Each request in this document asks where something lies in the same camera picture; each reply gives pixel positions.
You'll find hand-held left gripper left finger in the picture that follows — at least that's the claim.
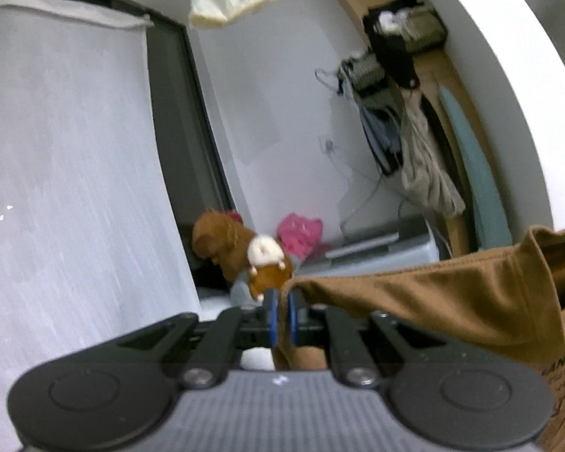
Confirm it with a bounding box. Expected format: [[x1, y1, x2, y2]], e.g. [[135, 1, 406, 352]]
[[89, 289, 279, 389]]

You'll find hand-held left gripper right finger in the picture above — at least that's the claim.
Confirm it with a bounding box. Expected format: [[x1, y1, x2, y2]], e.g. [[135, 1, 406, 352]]
[[286, 289, 472, 389]]

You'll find brown printed t-shirt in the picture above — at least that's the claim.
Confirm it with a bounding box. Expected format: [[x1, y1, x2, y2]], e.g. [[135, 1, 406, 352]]
[[273, 225, 565, 452]]

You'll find brown white hamster plush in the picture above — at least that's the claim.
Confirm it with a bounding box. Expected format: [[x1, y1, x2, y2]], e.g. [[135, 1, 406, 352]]
[[246, 234, 294, 302]]

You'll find pink plush toy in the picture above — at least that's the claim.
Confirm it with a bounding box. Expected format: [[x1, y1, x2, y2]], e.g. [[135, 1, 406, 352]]
[[276, 213, 325, 261]]

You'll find brown curly dog plush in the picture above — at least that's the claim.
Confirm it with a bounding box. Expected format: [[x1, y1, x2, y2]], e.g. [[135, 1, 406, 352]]
[[191, 208, 267, 286]]

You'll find beige knit hanging garment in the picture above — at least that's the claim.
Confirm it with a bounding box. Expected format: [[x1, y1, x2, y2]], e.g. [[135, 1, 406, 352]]
[[399, 87, 467, 218]]

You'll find grey blue hanging garment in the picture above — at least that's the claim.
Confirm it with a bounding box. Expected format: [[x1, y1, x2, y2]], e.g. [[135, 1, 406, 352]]
[[338, 51, 406, 177]]

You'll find teal board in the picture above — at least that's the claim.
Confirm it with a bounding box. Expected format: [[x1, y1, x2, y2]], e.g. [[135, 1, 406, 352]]
[[439, 87, 514, 251]]

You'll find white curtain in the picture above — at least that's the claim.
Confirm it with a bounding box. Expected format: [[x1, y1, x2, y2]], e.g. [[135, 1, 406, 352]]
[[0, 0, 203, 452]]

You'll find black hanging garment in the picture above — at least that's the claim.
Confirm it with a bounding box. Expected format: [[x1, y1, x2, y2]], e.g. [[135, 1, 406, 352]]
[[363, 0, 449, 91]]

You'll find black window frame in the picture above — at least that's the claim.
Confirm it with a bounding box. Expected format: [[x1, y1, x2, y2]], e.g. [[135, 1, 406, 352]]
[[0, 0, 238, 293]]

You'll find wire clothes hanger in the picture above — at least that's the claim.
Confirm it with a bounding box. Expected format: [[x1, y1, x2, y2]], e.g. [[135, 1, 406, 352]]
[[315, 67, 347, 97]]

